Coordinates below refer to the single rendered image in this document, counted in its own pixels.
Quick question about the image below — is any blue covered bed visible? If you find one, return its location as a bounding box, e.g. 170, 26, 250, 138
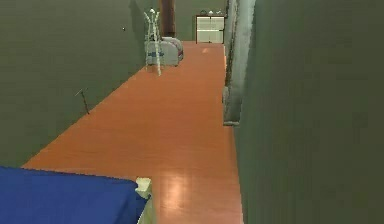
0, 165, 155, 224

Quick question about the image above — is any brown room door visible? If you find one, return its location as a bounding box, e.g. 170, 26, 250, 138
160, 0, 177, 38

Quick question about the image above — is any grey room door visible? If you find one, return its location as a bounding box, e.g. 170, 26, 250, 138
222, 0, 257, 127

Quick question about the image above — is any white chest of drawers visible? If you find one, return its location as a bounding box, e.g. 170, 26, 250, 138
195, 14, 226, 45

